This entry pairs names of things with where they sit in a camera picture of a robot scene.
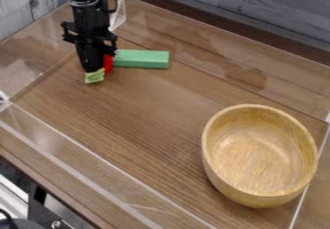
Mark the clear acrylic barrier wall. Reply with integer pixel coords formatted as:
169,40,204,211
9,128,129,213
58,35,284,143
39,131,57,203
0,0,330,229

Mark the clear acrylic corner bracket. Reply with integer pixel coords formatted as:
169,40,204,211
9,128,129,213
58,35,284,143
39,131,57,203
109,0,128,32

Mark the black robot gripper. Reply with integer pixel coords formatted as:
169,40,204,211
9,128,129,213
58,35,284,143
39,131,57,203
61,5,118,72

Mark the green rectangular block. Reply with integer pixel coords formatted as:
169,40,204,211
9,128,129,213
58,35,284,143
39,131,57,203
114,49,170,69

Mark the wooden bowl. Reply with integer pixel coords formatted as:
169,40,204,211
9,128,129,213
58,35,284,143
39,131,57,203
202,104,319,208

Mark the red plush strawberry toy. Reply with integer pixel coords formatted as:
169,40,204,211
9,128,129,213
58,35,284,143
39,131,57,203
85,53,116,85

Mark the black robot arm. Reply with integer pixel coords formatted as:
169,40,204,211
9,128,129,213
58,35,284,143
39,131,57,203
61,0,120,73

